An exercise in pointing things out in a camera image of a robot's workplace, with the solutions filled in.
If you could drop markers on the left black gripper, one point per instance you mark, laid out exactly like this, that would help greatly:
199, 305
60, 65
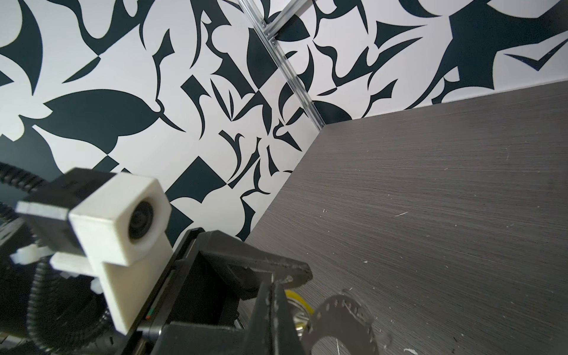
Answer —
201, 288

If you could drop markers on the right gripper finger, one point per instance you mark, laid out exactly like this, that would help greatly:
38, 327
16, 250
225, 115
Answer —
271, 329

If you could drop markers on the yellow key tag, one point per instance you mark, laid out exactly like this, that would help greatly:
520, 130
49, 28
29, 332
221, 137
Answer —
298, 303

